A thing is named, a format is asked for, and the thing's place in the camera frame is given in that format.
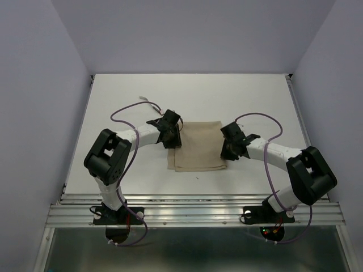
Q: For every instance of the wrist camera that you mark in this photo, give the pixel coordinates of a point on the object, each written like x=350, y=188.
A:
x=171, y=116
x=232, y=132

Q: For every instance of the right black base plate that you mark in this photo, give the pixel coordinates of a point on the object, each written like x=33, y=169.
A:
x=263, y=215

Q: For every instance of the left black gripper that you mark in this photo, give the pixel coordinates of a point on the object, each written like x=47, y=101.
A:
x=176, y=142

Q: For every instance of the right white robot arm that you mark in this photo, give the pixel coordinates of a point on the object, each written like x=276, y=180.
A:
x=309, y=174

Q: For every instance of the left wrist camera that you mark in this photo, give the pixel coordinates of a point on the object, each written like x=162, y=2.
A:
x=171, y=116

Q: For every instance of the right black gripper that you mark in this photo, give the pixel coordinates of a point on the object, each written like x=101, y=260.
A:
x=225, y=154

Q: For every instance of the beige cloth napkin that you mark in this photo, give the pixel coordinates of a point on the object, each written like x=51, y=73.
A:
x=201, y=146

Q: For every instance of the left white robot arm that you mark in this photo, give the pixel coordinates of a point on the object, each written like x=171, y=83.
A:
x=107, y=159

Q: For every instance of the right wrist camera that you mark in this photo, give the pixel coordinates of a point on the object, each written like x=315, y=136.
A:
x=232, y=132

